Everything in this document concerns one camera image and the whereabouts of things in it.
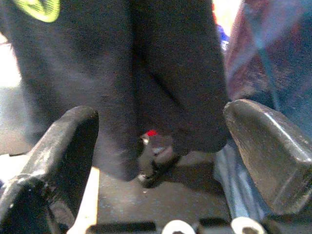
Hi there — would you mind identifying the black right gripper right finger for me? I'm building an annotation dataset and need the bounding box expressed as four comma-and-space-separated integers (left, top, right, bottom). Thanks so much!
223, 98, 312, 215

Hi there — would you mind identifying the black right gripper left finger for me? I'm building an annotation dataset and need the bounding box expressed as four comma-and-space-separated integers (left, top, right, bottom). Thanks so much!
0, 106, 99, 234

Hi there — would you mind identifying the black garment with yellow print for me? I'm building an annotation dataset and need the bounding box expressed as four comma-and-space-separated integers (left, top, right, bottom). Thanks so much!
0, 0, 231, 182

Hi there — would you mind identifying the maroon plaid cloth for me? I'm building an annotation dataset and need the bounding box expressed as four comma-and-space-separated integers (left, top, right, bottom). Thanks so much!
224, 0, 312, 137

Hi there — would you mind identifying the blue white plastic package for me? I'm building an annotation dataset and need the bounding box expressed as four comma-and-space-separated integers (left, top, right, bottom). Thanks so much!
215, 23, 231, 52

